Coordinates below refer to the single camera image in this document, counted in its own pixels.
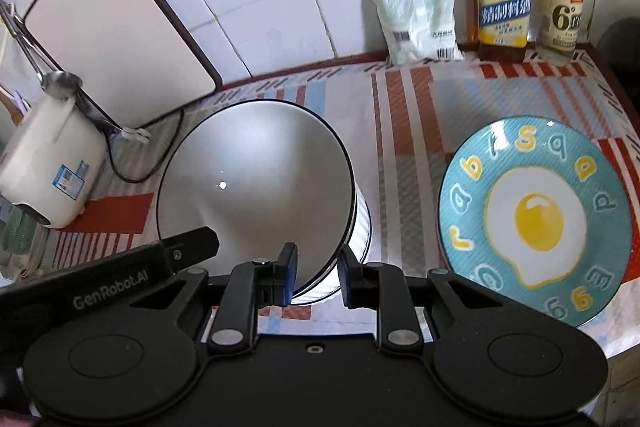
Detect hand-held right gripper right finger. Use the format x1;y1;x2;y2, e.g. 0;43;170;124
338;246;506;356

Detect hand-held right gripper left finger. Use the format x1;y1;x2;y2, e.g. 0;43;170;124
132;243;300;356

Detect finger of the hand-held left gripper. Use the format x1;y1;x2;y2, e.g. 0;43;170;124
162;227;221;276

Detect blue fried egg plate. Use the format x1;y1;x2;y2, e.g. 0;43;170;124
438;116;634;329

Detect green ribbed item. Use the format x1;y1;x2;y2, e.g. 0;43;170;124
0;199;51;268

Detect white rice cooker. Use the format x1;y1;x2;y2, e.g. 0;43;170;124
0;93;109;229

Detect striped patterned table mat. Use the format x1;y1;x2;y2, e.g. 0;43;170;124
47;47;640;344

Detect metal spoon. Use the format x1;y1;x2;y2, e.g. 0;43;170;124
0;0;84;96

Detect beige cutting board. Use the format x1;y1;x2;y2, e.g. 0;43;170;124
22;0;224;130

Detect white bag red print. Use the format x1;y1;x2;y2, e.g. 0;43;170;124
357;0;426;64

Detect black power cable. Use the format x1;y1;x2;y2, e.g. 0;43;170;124
102;104;189;184

